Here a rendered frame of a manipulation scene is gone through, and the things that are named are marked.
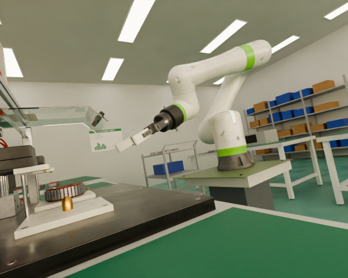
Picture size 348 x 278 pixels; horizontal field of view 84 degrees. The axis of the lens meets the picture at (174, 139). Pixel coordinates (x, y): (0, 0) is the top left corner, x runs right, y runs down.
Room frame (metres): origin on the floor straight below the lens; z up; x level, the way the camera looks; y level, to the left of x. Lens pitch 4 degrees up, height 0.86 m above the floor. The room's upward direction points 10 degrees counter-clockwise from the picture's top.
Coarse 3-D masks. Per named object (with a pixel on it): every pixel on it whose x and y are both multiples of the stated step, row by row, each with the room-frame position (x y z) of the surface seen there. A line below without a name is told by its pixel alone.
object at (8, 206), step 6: (0, 198) 0.51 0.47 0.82; (6, 198) 0.51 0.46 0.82; (12, 198) 0.52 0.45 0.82; (18, 198) 0.57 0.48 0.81; (0, 204) 0.51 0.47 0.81; (6, 204) 0.51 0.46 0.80; (12, 204) 0.52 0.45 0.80; (18, 204) 0.57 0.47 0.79; (0, 210) 0.51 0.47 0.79; (6, 210) 0.51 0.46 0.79; (12, 210) 0.52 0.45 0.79; (18, 210) 0.56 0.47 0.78; (0, 216) 0.51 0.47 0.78; (6, 216) 0.51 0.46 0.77; (12, 216) 0.52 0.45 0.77
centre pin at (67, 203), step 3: (66, 198) 0.40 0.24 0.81; (69, 198) 0.41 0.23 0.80; (63, 201) 0.40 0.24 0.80; (66, 201) 0.40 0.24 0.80; (69, 201) 0.40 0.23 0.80; (63, 204) 0.40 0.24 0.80; (66, 204) 0.40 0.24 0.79; (69, 204) 0.40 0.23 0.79; (72, 204) 0.41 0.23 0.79; (63, 207) 0.40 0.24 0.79; (66, 207) 0.40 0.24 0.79; (69, 207) 0.40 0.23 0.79; (72, 207) 0.41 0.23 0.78; (63, 210) 0.40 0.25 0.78; (66, 210) 0.40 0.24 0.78
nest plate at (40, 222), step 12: (84, 204) 0.44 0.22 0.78; (96, 204) 0.41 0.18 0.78; (108, 204) 0.39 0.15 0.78; (36, 216) 0.40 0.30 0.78; (48, 216) 0.38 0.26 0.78; (60, 216) 0.36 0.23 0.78; (72, 216) 0.35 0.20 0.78; (84, 216) 0.35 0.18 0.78; (24, 228) 0.32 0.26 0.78; (36, 228) 0.32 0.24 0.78; (48, 228) 0.33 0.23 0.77
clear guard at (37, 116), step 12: (12, 108) 0.54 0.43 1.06; (24, 108) 0.55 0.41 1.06; (36, 108) 0.56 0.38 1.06; (48, 108) 0.58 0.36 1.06; (60, 108) 0.60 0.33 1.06; (72, 108) 0.62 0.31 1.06; (84, 108) 0.64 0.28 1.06; (0, 120) 0.61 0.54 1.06; (24, 120) 0.65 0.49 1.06; (36, 120) 0.68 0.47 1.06; (48, 120) 0.71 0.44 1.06; (60, 120) 0.74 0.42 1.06; (72, 120) 0.77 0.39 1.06; (84, 120) 0.79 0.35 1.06; (96, 120) 0.71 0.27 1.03; (96, 132) 0.86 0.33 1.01
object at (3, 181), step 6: (36, 156) 0.56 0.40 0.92; (42, 156) 0.56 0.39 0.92; (42, 162) 0.56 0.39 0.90; (54, 168) 0.62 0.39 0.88; (0, 174) 0.51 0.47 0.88; (6, 174) 0.52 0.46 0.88; (12, 174) 0.56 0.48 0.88; (0, 180) 0.52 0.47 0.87; (6, 180) 0.56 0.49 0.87; (0, 186) 0.52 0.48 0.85; (6, 186) 0.56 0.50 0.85; (0, 192) 0.52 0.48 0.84; (6, 192) 0.54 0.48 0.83
